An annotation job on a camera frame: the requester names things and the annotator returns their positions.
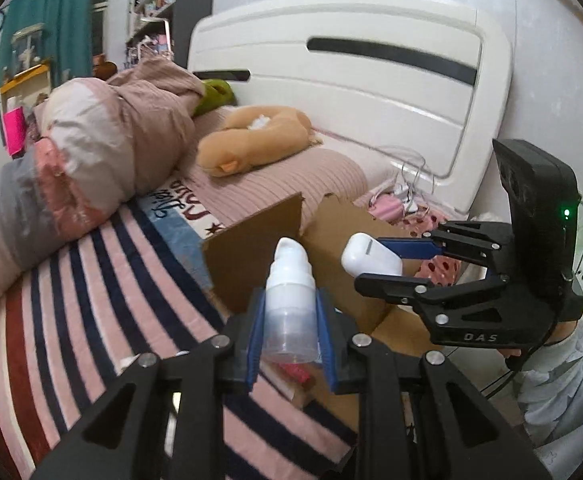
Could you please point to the teal curtain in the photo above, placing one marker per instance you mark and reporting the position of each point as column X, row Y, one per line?
column 46, row 25

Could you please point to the green plush toy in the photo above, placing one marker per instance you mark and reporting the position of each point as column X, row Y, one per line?
column 215, row 94

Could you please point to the striped blanket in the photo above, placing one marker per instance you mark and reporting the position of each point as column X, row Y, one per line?
column 96, row 310

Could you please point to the pink and grey quilt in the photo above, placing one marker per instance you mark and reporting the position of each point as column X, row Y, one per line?
column 86, row 145

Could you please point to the white earbuds case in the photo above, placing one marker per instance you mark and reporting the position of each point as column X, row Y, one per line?
column 370, row 257

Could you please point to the white pump bottle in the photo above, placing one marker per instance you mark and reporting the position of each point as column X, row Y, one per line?
column 290, row 305

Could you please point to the pink packet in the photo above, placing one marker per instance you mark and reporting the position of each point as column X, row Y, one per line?
column 299, row 374

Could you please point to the tan plush toy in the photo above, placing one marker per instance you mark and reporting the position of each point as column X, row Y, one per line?
column 251, row 140

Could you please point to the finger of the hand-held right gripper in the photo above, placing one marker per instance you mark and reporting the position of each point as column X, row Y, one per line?
column 407, row 247
column 386, row 284

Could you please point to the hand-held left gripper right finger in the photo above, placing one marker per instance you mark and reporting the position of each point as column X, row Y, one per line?
column 329, row 350

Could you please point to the white bed headboard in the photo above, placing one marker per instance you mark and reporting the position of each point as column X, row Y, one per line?
column 361, row 85

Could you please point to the person's right forearm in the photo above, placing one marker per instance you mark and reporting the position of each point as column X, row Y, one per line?
column 566, row 385

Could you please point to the cluttered shelf unit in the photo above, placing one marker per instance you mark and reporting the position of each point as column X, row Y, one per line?
column 154, row 5

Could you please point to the pink polka dot cloth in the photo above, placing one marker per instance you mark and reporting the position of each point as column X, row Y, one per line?
column 421, row 230

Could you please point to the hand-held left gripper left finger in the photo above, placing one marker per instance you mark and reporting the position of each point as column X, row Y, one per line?
column 253, row 345

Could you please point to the yellow framed stand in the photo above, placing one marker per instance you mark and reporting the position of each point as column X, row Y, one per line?
column 23, row 87

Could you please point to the cardboard box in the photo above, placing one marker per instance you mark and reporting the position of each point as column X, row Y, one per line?
column 344, row 240

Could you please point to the printed white pillow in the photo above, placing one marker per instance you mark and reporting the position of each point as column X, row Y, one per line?
column 181, row 205

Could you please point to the bright pink bag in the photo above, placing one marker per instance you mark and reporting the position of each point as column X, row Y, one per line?
column 13, row 130

